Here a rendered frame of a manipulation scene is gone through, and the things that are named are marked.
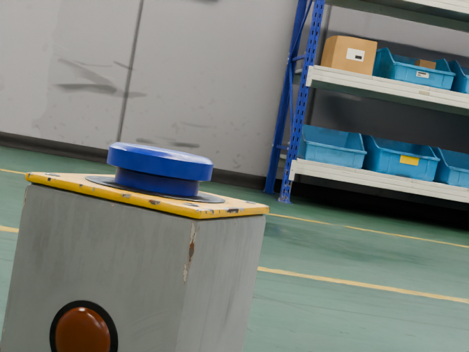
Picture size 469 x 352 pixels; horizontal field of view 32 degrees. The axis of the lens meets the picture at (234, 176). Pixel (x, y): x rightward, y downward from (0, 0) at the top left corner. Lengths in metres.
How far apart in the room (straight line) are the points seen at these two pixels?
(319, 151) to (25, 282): 4.46
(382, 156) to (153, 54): 1.60
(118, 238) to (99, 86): 5.06
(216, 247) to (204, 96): 5.06
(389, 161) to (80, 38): 2.07
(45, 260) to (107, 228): 0.03
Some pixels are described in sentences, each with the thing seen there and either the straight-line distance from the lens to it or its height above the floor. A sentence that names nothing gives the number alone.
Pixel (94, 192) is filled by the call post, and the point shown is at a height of 0.31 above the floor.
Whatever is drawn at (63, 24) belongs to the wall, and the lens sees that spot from 5.38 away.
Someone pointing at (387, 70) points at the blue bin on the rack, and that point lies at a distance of 5.01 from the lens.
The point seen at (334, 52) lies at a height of 0.89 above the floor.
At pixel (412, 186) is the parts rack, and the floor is 0.21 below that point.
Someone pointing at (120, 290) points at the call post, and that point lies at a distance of 0.28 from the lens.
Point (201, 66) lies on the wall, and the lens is 5.35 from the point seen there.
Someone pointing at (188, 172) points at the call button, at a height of 0.32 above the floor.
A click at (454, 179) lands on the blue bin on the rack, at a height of 0.29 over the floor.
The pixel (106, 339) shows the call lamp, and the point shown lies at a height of 0.26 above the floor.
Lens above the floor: 0.34
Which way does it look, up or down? 3 degrees down
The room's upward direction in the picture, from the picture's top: 10 degrees clockwise
